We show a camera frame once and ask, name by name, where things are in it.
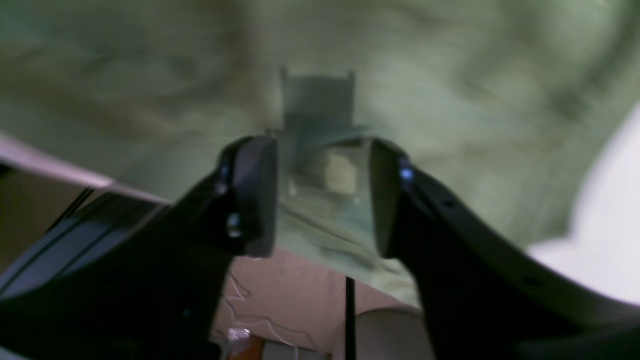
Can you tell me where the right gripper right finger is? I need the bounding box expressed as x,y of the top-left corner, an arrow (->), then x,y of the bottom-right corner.
369,138 -> 640,360

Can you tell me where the green t-shirt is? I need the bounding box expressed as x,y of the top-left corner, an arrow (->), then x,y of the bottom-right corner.
1,0 -> 639,305

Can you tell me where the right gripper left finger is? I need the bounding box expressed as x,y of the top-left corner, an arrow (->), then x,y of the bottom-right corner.
1,136 -> 279,360

